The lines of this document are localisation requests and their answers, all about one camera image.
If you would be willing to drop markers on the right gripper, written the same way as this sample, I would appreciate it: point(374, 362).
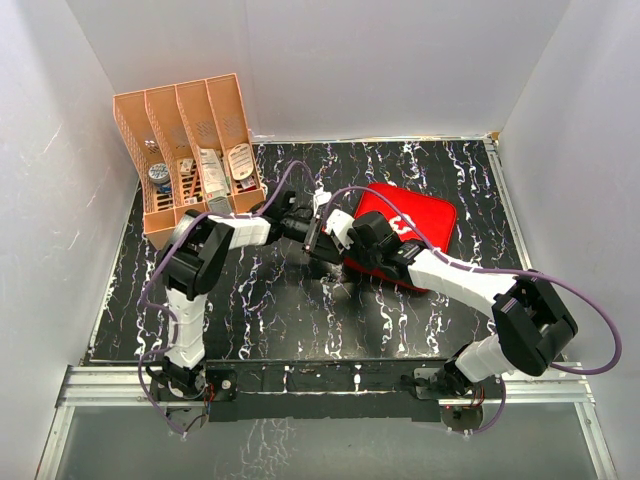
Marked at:
point(356, 240)

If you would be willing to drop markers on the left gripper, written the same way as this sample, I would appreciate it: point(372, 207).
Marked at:
point(320, 245)

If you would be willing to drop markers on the red black medicine case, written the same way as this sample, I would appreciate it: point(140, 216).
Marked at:
point(384, 208)

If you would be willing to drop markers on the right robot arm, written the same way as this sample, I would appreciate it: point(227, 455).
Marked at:
point(532, 323)

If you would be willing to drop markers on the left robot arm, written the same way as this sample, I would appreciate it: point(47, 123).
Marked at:
point(192, 263)

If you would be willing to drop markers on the white medicine box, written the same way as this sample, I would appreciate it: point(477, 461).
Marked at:
point(213, 174)

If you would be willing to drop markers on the small medicine boxes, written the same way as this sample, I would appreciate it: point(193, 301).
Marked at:
point(190, 182)

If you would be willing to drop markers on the oval blister card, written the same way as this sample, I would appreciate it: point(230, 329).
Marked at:
point(240, 161)

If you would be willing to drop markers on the orange plastic file organizer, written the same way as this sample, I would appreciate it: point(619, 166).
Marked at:
point(165, 129)

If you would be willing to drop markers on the round blue tin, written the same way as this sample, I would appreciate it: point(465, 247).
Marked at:
point(159, 176)

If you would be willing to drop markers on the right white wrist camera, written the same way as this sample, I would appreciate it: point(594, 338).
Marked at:
point(337, 227)

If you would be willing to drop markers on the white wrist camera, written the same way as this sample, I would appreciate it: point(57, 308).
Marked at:
point(337, 227)
point(320, 198)

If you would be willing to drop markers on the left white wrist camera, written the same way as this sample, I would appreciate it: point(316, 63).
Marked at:
point(320, 198)

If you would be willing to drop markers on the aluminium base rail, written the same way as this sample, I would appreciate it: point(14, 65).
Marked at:
point(324, 420)

